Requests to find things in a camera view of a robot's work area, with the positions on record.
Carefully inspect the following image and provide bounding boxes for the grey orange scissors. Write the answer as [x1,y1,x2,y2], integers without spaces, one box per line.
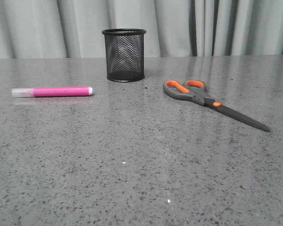
[163,80,271,132]

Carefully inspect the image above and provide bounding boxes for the pink highlighter pen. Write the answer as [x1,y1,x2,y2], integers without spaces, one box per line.
[11,86,93,98]

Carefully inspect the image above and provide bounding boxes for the black mesh pen holder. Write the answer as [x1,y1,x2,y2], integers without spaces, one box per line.
[102,28,146,82]

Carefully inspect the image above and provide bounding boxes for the grey curtain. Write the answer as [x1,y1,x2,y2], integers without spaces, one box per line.
[0,0,283,59]

